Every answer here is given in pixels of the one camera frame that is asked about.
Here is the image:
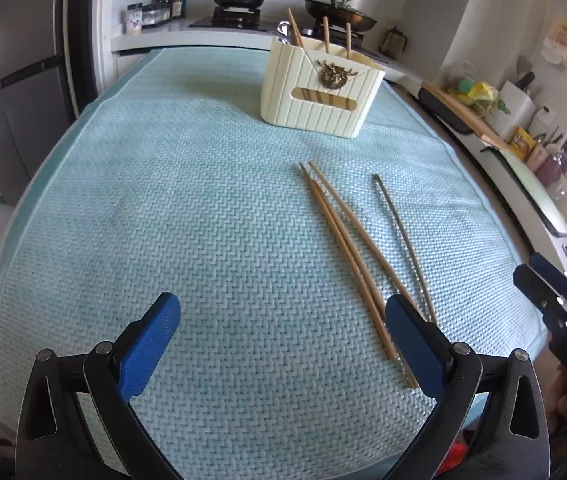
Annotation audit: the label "grey metal chopstick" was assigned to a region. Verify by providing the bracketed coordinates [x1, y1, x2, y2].
[372, 173, 438, 323]

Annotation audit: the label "light blue woven mat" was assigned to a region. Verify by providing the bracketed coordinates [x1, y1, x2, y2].
[0, 47, 549, 480]

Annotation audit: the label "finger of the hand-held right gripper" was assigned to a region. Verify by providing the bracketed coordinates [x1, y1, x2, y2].
[512, 264, 567, 336]
[529, 252, 567, 321]

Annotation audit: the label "grey refrigerator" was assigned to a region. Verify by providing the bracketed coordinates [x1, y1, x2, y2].
[0, 0, 76, 206]

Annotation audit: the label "black gas cooktop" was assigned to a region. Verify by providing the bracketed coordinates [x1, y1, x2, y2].
[188, 5, 387, 61]

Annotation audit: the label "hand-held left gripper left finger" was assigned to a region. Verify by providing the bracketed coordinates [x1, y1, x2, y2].
[16, 292, 181, 480]

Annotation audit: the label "black tray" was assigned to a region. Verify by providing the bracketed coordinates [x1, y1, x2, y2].
[416, 87, 474, 136]

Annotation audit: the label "floral hanging bag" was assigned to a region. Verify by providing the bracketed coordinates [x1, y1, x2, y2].
[538, 17, 567, 66]

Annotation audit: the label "white seasoning jar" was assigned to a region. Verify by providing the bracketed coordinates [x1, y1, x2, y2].
[124, 4, 144, 36]

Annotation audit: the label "white knife holder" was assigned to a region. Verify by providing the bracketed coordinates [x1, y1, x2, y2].
[491, 80, 537, 136]

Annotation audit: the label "wall power socket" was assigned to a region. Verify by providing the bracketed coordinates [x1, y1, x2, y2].
[531, 106, 557, 136]

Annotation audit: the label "wooden cutting board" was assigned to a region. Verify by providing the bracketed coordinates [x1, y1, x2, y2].
[421, 81, 511, 153]

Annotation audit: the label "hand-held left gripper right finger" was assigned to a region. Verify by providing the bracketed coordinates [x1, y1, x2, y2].
[385, 294, 551, 480]

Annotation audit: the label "purple cup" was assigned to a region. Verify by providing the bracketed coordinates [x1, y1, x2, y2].
[536, 150, 567, 188]

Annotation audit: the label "clear bag yellow contents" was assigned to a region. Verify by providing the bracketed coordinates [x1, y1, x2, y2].
[446, 60, 507, 116]

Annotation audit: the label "cream ribbed utensil holder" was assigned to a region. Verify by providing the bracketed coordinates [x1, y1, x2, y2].
[262, 37, 387, 139]

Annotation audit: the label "wok with glass lid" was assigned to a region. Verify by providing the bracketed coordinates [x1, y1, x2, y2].
[304, 0, 379, 32]

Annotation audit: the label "dark glass jug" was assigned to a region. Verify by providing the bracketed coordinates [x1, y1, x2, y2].
[380, 26, 408, 58]

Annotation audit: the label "green cutting board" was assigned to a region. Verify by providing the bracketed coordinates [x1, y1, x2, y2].
[481, 146, 567, 238]

